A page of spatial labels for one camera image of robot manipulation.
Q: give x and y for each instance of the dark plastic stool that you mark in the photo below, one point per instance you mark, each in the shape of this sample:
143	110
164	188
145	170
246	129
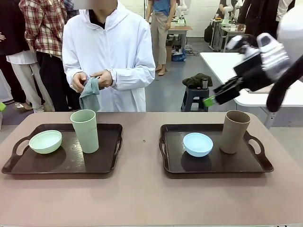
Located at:
195	94

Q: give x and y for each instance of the light green bowl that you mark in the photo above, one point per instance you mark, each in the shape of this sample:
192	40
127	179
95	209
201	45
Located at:
45	143

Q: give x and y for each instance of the grey-green cloth mat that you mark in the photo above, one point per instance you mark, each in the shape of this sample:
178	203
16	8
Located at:
90	97

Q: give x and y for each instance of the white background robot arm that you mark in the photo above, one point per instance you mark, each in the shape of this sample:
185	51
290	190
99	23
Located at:
227	10
181	11

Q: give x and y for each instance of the cardboard box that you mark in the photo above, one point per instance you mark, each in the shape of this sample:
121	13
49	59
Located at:
169	53

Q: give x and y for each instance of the brown-topped background table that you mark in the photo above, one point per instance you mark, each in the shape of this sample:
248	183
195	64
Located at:
180	28

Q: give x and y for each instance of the light green cup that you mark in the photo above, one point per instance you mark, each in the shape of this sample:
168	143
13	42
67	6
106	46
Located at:
86	134

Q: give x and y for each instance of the person in blue shirt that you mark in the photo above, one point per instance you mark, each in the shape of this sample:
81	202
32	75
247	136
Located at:
161	35

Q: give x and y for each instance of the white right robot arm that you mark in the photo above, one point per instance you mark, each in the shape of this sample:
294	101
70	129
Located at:
290	26

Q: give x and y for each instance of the person in dark coat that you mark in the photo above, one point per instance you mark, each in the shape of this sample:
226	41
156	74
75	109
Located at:
258	14

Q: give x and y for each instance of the dark brown tray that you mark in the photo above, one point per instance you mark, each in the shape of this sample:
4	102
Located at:
61	163
217	163

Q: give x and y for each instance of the person in black top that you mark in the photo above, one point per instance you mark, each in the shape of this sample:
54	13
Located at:
11	33

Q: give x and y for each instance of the small metal can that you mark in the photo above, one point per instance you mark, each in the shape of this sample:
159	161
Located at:
204	83

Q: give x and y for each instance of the person's left forearm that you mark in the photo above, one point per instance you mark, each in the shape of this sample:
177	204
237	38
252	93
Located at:
132	75

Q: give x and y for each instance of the brown cup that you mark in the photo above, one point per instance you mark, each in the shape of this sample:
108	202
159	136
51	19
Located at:
233	137

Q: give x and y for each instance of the person's left hand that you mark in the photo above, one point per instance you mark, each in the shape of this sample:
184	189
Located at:
105	79

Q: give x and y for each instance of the person in white jacket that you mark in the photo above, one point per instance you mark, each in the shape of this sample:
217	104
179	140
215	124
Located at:
106	47

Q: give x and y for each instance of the person in plaid shirt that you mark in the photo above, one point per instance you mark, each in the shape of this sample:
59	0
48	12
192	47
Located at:
45	26

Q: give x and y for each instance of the black backpack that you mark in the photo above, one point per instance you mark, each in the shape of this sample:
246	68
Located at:
208	33

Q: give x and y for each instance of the blue bag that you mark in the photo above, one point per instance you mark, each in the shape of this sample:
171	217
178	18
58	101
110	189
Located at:
178	58

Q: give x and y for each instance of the white black wrist camera box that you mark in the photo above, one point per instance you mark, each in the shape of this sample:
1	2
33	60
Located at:
236	42

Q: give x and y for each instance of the dark crumpled cloth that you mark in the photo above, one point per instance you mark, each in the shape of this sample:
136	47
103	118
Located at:
193	80

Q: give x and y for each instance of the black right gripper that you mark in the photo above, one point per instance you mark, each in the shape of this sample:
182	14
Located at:
253	75

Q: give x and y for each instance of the background workbench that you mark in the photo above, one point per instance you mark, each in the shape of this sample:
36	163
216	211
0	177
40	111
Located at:
222	33

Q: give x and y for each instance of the light blue bowl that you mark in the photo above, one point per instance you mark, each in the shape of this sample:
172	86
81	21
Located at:
197	146

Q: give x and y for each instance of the person's right forearm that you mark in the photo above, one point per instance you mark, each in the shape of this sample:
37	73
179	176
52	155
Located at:
71	71

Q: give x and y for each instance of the person's right hand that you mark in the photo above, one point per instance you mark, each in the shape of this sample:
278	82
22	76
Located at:
79	81

